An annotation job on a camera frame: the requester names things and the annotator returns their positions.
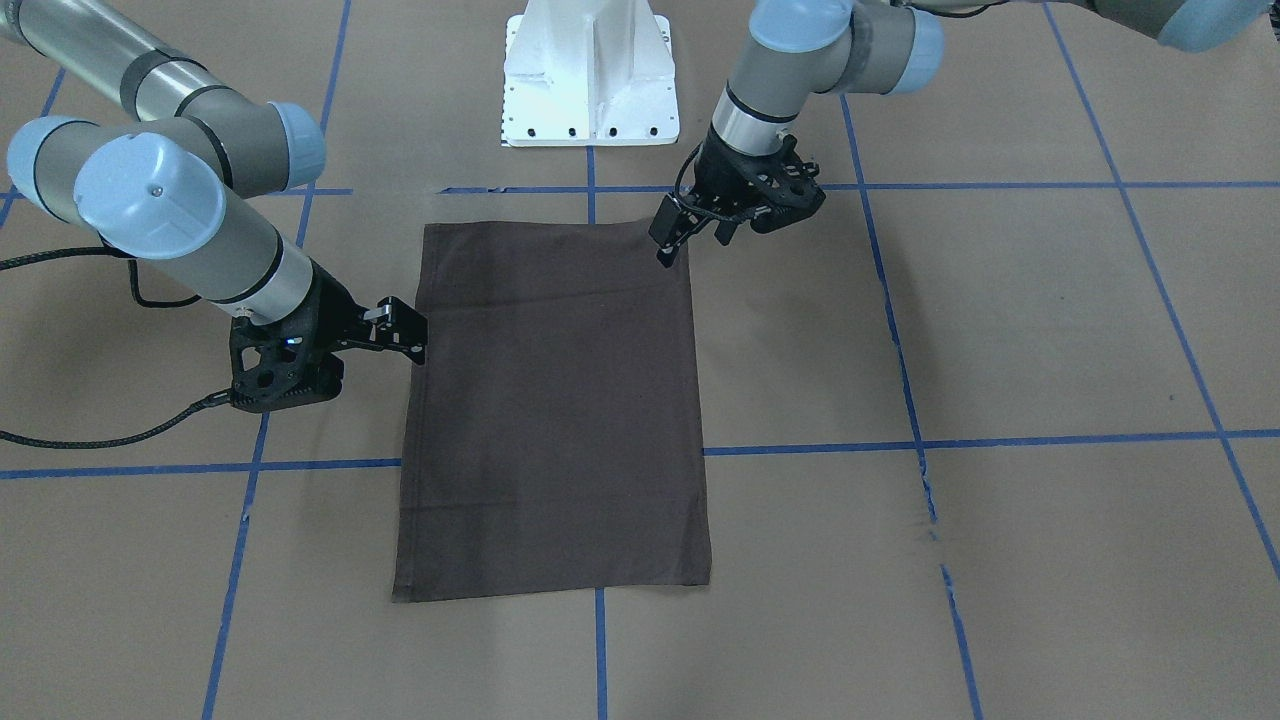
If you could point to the brown t-shirt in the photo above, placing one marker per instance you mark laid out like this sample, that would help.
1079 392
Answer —
553 436

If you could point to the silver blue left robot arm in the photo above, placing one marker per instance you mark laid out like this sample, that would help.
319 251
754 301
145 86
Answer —
797 49

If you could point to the white pedestal column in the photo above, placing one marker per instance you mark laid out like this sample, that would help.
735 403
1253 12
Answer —
589 73

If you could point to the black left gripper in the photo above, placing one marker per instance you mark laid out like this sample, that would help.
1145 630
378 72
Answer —
716 169

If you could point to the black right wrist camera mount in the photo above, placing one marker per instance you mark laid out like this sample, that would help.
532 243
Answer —
278 377

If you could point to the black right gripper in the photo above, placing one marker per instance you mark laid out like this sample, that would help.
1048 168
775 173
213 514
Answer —
327 307

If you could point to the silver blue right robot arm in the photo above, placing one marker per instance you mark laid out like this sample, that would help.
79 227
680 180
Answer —
172 188

